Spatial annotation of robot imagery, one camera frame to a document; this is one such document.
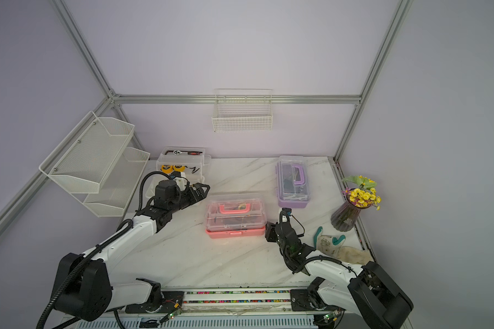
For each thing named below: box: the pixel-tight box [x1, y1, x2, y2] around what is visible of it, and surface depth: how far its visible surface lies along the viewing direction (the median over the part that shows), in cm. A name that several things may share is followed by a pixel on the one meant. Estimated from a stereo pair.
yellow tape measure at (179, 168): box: [172, 165, 186, 173], surface depth 106 cm
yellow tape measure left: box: [160, 164, 174, 175], surface depth 106 cm
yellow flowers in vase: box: [330, 175, 383, 233], surface depth 79 cm
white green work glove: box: [313, 226, 373, 265], surface depth 86 cm
